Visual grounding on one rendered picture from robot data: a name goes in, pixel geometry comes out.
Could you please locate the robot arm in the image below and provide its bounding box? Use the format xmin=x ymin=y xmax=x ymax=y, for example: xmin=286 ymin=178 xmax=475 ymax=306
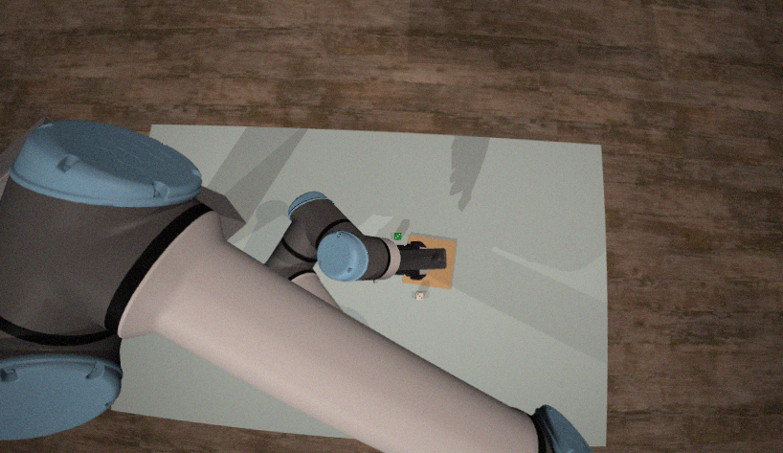
xmin=0 ymin=120 xmax=593 ymax=453

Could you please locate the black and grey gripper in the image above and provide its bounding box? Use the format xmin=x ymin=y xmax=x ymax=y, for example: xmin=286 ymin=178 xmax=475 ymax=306
xmin=394 ymin=241 xmax=430 ymax=281

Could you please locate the orange flat mat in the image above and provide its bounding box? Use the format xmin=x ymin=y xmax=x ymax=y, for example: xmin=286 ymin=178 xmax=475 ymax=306
xmin=403 ymin=235 xmax=457 ymax=289

